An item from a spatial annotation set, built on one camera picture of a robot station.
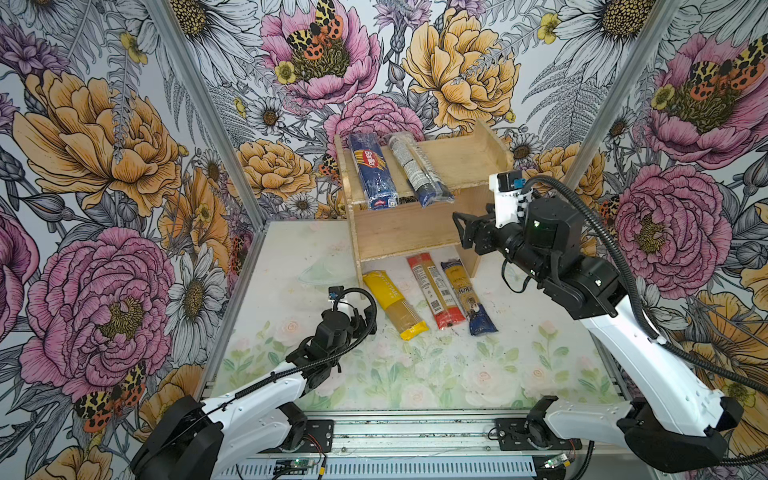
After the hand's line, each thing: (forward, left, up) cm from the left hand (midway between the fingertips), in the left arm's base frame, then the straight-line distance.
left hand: (360, 313), depth 85 cm
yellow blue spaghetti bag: (+1, -35, -7) cm, 36 cm away
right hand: (+2, -24, +34) cm, 42 cm away
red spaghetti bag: (+5, -25, -7) cm, 27 cm away
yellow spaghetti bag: (+2, -13, -7) cm, 15 cm away
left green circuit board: (-33, +13, -10) cm, 37 cm away
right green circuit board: (-34, -47, -10) cm, 59 cm away
